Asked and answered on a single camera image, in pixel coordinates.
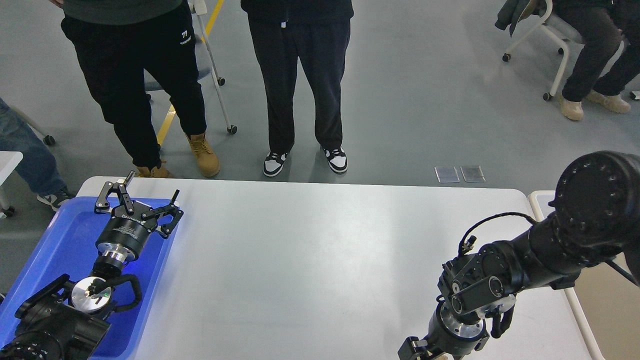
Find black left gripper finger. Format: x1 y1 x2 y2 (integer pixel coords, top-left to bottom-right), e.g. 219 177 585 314
94 171 136 219
141 189 184 239

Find clear floor plate right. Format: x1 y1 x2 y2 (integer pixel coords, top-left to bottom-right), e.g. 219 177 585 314
460 165 486 183

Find person in black-white sneakers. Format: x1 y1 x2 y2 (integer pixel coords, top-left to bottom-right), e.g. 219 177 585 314
240 0 355 177

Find clear floor plate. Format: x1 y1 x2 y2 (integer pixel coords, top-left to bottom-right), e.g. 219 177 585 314
434 166 460 183
460 165 486 183

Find clear floor plate left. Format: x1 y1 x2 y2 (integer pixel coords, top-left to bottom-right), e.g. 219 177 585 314
434 166 460 183

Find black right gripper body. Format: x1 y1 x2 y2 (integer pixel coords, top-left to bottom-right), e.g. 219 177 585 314
425 301 489 360

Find blue plastic tray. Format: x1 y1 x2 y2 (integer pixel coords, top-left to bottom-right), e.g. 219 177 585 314
0 196 174 360

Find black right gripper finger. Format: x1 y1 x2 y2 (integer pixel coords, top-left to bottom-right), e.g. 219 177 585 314
398 336 431 360

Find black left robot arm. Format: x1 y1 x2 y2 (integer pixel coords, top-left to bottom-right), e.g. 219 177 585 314
1 173 184 360

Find seated person black trousers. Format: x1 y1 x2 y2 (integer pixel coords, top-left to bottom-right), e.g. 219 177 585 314
554 0 640 122

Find person in blue jeans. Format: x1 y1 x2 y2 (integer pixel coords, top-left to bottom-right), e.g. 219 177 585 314
0 100 75 212

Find person in tan boots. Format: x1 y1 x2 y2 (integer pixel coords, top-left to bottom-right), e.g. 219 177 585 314
54 0 220 178

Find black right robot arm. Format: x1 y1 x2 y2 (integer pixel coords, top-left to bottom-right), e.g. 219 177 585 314
397 150 640 360

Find beige plastic bin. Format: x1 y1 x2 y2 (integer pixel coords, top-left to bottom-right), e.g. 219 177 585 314
528 190 640 360

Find white chair right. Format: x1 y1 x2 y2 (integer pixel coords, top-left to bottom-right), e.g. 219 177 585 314
495 0 626 102

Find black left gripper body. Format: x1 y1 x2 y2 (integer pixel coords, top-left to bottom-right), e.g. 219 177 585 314
95 203 158 263

